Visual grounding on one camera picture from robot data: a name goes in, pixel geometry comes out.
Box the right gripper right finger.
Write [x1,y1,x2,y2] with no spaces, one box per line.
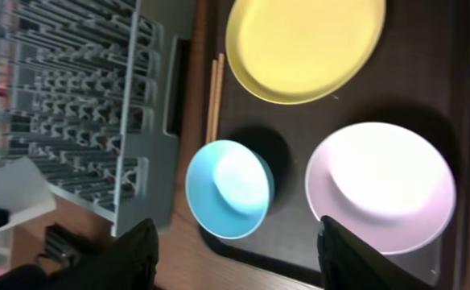
[317,216,432,290]

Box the grey plastic dish rack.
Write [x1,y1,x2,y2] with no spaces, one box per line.
[0,0,196,237]

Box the yellow plate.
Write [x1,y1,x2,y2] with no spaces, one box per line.
[225,0,386,105]

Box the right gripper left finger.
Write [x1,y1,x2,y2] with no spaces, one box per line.
[0,218,159,290]

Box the dark brown serving tray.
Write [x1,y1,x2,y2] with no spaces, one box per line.
[201,0,470,289]

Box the light blue bowl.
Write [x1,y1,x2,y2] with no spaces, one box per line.
[185,140,275,239]

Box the right wooden chopstick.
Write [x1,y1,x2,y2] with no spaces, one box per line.
[211,53,225,141]

